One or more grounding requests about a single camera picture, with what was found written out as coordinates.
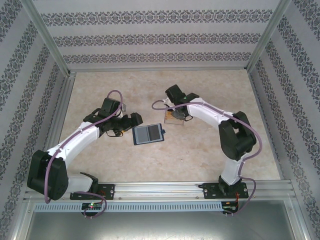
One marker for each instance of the circuit board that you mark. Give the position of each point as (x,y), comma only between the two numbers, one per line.
(92,206)
(230,208)

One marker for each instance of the aluminium left frame post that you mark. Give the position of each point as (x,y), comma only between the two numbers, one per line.
(47,32)

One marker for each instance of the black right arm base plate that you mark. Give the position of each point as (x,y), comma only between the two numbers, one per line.
(208,191)

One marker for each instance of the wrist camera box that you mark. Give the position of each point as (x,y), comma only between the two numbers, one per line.
(167,102)
(123,107)

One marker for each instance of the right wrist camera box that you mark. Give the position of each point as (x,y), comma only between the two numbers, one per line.
(167,102)

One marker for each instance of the aluminium back frame beam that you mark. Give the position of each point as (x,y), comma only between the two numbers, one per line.
(160,70)

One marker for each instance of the aluminium right frame post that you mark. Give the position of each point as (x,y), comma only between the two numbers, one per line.
(268,32)

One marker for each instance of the dark grey card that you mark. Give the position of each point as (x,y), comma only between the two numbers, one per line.
(154,132)

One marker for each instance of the aluminium mounting rail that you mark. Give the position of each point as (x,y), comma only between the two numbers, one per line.
(160,191)

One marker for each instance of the aluminium frame post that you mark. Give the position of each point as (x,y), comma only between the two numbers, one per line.
(47,32)
(268,32)

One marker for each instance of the grey metal tray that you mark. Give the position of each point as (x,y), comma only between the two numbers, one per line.
(160,227)

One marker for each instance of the left circuit board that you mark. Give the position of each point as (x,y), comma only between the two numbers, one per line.
(92,206)

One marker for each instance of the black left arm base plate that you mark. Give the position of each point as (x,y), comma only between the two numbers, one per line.
(110,191)

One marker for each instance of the gold plastic card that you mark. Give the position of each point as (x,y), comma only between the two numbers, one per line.
(168,115)

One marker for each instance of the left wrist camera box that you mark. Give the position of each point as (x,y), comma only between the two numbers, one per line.
(123,107)

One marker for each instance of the navy leather card holder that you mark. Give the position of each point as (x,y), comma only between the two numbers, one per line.
(142,135)

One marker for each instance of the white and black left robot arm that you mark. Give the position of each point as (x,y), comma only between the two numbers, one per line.
(75,140)

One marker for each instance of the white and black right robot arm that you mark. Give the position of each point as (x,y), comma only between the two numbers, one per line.
(230,170)

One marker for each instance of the right circuit board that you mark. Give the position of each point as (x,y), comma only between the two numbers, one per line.
(230,208)

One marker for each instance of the clear acrylic box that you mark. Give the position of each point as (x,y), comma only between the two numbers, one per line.
(175,123)

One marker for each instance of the aluminium side rail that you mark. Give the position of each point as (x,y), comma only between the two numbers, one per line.
(63,100)

